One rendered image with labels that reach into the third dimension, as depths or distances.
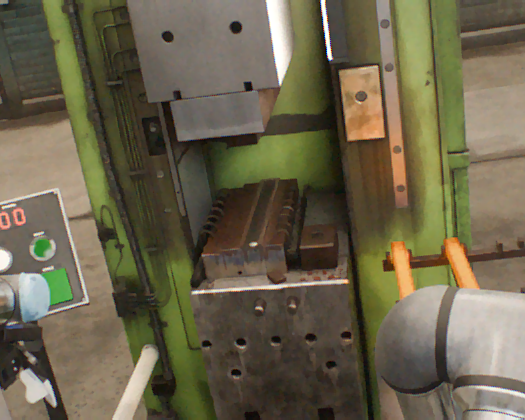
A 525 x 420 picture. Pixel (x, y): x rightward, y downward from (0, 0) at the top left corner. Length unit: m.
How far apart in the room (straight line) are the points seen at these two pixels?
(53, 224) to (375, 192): 0.77
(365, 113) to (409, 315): 0.91
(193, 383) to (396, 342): 1.33
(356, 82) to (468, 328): 0.96
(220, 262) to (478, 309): 1.01
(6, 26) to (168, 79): 6.44
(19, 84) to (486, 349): 7.50
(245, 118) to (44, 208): 0.52
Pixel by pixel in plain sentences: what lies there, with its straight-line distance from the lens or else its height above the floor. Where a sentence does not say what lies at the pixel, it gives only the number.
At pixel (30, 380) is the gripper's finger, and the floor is 1.00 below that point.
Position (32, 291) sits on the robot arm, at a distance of 1.20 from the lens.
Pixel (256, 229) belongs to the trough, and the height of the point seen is 0.99.
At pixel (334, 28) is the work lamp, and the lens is 1.70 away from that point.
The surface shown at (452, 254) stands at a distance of 1.63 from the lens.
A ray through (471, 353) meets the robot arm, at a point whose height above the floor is 1.25.
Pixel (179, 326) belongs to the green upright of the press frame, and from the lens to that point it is 2.09.
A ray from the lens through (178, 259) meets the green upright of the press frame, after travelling 1.99.
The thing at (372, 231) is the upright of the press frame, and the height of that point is 0.94.
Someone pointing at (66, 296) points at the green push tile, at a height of 0.99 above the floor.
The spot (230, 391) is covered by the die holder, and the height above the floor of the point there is 0.62.
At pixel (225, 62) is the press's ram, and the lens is 1.63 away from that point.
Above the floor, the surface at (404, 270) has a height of 0.99.
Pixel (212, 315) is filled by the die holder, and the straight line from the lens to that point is 1.81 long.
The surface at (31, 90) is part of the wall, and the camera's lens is 8.12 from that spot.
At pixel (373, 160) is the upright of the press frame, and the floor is 1.12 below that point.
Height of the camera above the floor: 1.76
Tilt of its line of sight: 23 degrees down
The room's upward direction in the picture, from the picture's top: 10 degrees counter-clockwise
